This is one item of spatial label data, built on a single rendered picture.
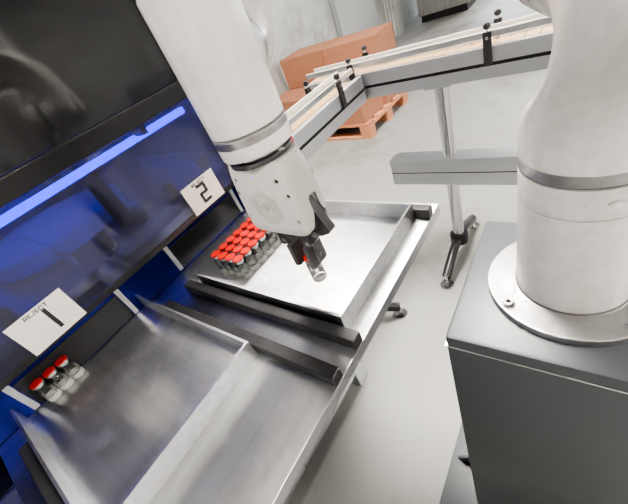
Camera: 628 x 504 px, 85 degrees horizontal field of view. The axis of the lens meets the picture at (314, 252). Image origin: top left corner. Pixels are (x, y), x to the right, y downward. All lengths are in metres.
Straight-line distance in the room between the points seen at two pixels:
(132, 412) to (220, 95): 0.47
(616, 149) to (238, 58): 0.32
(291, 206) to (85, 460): 0.46
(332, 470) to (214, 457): 0.93
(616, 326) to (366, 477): 1.01
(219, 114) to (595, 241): 0.38
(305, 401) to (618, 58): 0.42
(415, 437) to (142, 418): 0.98
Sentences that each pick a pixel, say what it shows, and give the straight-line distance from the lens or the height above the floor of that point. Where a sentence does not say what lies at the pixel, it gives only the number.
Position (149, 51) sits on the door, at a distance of 0.74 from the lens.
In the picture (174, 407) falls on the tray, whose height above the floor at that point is 0.88.
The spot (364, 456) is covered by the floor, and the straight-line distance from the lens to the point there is 1.38.
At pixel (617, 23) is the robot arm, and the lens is 0.28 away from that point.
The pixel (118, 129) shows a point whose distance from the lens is 0.68.
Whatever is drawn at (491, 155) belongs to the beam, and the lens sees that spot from 1.49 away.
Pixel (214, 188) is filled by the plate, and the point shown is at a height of 1.01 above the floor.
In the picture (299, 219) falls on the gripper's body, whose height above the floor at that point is 1.07.
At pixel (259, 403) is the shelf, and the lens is 0.50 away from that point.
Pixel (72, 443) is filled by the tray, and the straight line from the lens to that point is 0.68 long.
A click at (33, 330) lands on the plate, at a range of 0.66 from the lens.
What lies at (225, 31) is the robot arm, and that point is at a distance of 0.35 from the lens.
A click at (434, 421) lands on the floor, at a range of 1.38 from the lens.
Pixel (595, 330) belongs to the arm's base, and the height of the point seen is 0.87.
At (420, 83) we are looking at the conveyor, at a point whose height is 0.86.
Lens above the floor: 1.27
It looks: 36 degrees down
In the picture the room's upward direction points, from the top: 25 degrees counter-clockwise
